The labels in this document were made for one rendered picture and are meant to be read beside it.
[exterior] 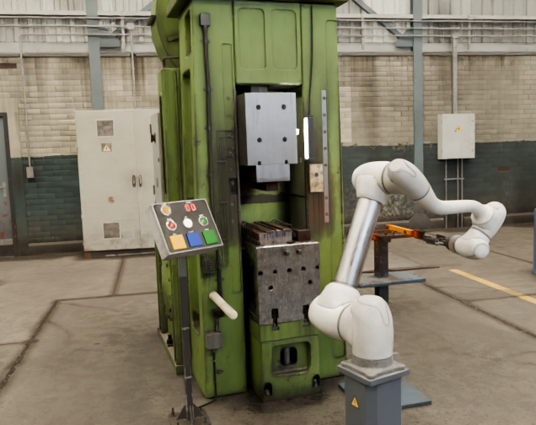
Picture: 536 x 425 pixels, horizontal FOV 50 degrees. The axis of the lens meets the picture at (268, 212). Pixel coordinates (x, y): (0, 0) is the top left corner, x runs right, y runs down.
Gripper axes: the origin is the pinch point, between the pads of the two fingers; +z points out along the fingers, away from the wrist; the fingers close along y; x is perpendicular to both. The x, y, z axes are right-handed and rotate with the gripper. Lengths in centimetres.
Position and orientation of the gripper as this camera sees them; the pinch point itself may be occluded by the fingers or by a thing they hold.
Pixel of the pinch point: (433, 238)
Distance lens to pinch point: 306.5
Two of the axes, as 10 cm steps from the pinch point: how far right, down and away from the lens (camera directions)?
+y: 9.7, -0.6, 2.5
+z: -2.5, -0.9, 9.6
